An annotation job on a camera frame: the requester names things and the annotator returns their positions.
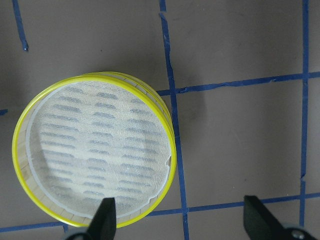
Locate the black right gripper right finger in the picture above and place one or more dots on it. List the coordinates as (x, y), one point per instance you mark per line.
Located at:
(260, 224)

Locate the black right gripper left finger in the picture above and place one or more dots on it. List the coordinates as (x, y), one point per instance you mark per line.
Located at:
(102, 227)

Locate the yellow steamer layer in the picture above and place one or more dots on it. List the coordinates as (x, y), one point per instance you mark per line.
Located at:
(94, 136)

